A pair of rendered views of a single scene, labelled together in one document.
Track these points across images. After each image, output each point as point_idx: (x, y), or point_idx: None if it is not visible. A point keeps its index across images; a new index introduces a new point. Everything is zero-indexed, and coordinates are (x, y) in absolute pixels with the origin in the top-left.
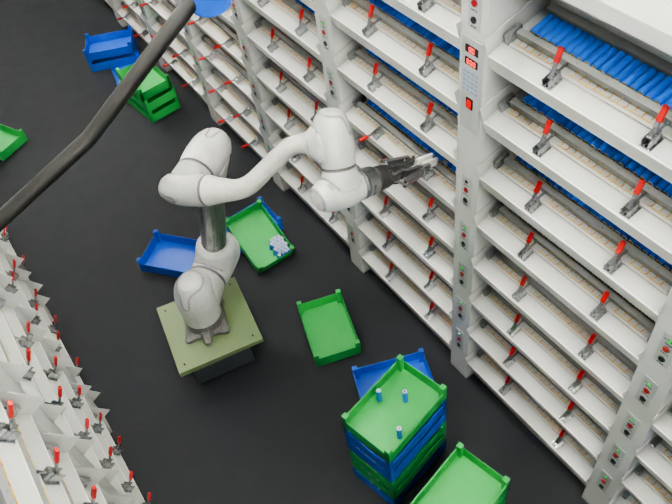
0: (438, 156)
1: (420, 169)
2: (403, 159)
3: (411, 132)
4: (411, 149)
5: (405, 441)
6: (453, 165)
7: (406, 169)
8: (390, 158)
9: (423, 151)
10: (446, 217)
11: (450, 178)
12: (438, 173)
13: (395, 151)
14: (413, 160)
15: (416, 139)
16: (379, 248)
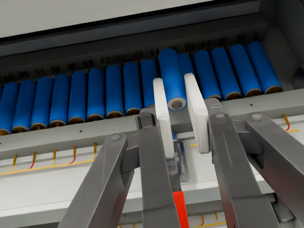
0: (177, 78)
1: (258, 127)
2: (119, 165)
3: (8, 117)
4: (51, 149)
5: None
6: (207, 85)
7: (240, 186)
8: (58, 226)
9: (94, 122)
10: (213, 219)
11: (252, 111)
12: (192, 135)
13: (6, 195)
14: (159, 132)
15: (40, 118)
16: None
